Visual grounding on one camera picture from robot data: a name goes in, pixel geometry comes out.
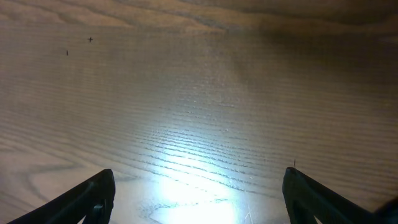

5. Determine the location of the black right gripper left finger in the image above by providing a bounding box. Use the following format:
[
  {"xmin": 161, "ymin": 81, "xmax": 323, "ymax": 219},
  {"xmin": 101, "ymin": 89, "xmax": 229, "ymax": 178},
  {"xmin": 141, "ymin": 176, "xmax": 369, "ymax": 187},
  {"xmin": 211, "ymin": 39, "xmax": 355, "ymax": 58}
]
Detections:
[{"xmin": 9, "ymin": 169, "xmax": 116, "ymax": 224}]

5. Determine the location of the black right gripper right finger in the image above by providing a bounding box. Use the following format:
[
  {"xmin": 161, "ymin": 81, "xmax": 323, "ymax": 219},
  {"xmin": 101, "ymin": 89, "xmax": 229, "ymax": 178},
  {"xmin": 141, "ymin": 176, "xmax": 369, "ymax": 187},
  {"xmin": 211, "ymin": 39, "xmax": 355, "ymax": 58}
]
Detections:
[{"xmin": 282, "ymin": 167, "xmax": 397, "ymax": 224}]

